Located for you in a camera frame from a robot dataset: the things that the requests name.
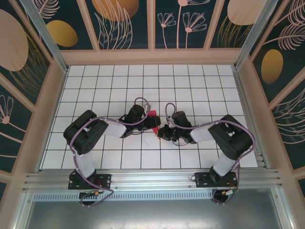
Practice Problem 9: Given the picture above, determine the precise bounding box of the slotted metal cable duct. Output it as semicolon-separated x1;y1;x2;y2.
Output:
32;192;215;202

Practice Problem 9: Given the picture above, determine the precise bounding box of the pink paper sheet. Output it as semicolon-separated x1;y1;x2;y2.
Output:
147;110;160;137

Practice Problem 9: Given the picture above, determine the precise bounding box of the grey metal sheet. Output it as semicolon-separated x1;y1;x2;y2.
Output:
14;187;296;229

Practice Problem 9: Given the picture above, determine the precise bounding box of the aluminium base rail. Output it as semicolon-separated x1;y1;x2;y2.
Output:
22;168;284;192

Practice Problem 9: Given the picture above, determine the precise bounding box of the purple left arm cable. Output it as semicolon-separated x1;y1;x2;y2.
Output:
69;96;153;208

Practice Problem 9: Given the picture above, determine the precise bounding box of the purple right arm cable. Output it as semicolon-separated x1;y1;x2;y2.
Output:
165;103;257;206

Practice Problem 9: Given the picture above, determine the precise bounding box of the aluminium table side rail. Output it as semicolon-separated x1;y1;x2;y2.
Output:
232;66;266;169

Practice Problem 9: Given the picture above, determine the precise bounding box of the aluminium frame post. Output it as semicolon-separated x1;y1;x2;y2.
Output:
234;0;279;71
19;0;70;73

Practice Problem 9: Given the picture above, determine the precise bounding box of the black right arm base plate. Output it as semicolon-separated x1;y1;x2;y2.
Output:
194;170;239;189

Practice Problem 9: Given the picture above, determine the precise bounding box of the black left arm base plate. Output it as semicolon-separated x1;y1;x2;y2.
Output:
68;173;112;190

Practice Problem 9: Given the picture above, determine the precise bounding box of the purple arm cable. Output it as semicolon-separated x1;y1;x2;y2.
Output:
165;103;257;206
69;96;153;208

